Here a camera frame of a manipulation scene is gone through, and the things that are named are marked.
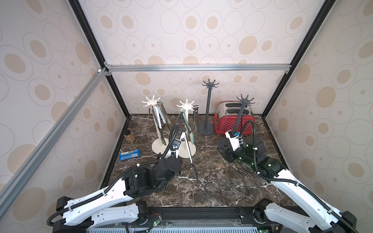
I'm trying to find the cream utensil rack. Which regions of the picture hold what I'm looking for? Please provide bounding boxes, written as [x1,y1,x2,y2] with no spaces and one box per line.
[177,99,196,159]
[142,95,172,153]

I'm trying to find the black handled steel tongs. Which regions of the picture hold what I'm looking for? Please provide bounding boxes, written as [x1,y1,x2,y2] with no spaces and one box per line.
[180,132,199,182]

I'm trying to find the dark grey rack back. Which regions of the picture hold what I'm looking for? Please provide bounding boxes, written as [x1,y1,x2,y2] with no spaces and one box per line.
[199,80,219,136]

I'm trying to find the dark grey rack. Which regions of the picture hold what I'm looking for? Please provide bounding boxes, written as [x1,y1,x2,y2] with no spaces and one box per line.
[199,80,219,136]
[233,94,254,131]

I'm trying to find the mint green silicone tongs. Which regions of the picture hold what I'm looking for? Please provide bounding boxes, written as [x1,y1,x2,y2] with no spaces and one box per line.
[176,110,194,144]

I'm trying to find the white handled steel tongs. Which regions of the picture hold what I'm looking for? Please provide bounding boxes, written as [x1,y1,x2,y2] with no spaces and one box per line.
[152,105,166,146]

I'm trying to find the slim steel tongs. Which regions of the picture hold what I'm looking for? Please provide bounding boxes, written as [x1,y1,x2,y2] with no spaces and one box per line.
[147,106,152,133]

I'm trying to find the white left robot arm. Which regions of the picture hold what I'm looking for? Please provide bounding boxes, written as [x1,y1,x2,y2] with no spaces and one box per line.
[46,123,182,233]

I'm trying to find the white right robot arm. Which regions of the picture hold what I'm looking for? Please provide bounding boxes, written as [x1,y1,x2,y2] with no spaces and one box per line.
[217,133,357,233]

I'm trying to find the blue snack packet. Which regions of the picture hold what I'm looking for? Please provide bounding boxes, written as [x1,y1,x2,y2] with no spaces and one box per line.
[119,149,140,161]

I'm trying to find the red polka dot toaster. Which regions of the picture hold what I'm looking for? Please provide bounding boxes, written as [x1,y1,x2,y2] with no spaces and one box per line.
[214,102,255,135]

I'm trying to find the brown spice jar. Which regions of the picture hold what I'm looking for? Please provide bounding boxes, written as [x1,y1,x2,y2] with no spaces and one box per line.
[124,129,136,144]

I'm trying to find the dark grey rack near toaster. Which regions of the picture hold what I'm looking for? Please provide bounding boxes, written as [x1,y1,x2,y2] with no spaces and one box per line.
[233,94,254,131]

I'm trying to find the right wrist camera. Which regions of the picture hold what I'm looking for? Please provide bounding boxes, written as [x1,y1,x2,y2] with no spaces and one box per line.
[225,130,240,151]

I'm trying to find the horizontal aluminium frame bar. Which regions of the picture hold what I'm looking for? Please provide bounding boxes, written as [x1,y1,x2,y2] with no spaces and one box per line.
[107,64,291,72]

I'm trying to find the diagonal aluminium frame bar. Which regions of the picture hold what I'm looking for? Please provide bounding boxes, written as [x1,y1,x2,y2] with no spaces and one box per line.
[1,68,108,217]

